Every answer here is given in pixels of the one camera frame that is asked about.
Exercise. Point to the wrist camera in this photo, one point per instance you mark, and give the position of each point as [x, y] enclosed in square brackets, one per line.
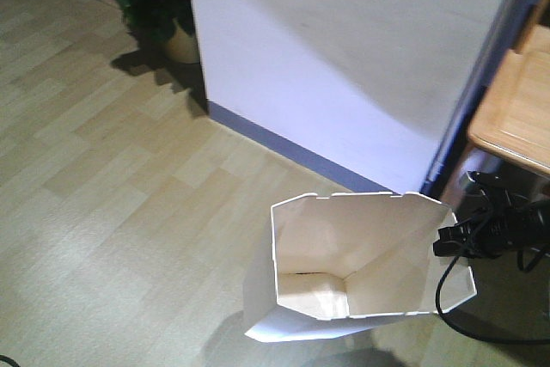
[491, 188]

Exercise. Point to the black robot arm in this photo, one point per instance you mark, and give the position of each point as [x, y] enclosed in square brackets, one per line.
[534, 222]

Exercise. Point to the light wooden desk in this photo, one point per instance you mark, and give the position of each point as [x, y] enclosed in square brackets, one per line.
[508, 132]

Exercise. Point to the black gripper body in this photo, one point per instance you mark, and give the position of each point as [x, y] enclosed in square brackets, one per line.
[482, 236]

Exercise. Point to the white plastic trash bin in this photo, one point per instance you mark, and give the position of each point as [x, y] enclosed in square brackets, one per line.
[331, 266]

